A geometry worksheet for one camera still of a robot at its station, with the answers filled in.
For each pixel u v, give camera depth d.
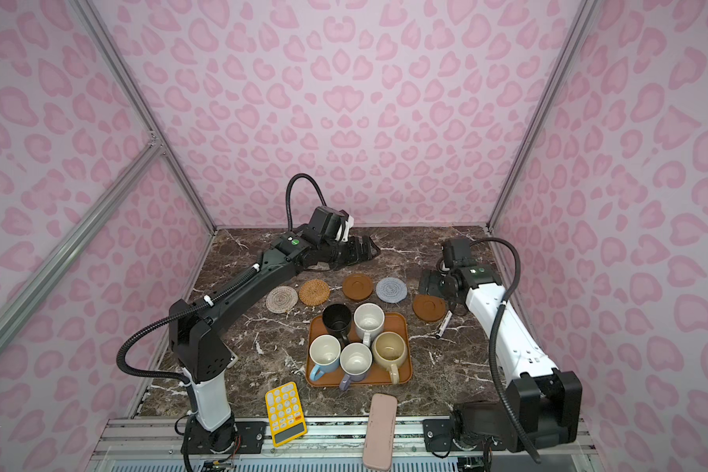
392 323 0.94
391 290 1.00
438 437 0.73
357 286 1.01
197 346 0.46
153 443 0.73
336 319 0.88
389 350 0.86
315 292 1.00
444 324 0.92
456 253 0.63
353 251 0.70
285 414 0.76
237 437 0.72
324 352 0.84
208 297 0.48
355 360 0.84
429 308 0.96
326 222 0.62
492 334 0.45
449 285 0.68
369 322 0.92
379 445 0.70
